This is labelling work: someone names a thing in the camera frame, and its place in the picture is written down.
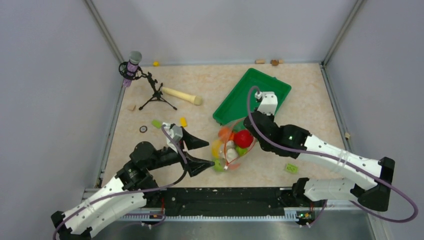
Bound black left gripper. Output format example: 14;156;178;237
147;126;216;176

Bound yellow lemon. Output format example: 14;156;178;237
211;139;223;159

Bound green apple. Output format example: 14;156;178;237
213;158;226;172

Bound orange mini pumpkin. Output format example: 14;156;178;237
218;126;235;142

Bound white garlic bulbs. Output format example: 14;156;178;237
223;140;239;163

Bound clear zip bag orange zipper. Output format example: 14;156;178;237
210;118;257;172

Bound red apple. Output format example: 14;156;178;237
233;129;254;149

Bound green plastic tray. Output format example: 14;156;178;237
212;68;292;125

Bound peach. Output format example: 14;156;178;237
227;163;241;171

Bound green lime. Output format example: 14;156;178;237
235;146;249;157

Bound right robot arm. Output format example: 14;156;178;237
243;111;395;212

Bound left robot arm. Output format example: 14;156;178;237
51;124;215;240

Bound green toy brick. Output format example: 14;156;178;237
284;163;299;174

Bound yellow block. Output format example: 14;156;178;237
180;117;188;128

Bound light green block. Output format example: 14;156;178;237
151;119;163;129

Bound cream toy microphone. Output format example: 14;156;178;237
162;87;203;106

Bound brown cork piece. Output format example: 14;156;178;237
270;59;280;67

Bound small wooden block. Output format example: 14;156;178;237
127;104;136;112

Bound cork piece left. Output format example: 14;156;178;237
255;59;266;65

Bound purple microphone on tripod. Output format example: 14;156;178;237
118;51;178;111

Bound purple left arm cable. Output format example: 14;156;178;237
52;125;190;240

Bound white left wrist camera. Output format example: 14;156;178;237
161;123;183;152

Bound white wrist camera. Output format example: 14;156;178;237
161;123;183;152
254;91;278;116

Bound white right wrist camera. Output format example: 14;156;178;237
254;91;278;116

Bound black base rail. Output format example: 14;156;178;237
147;187;300;217

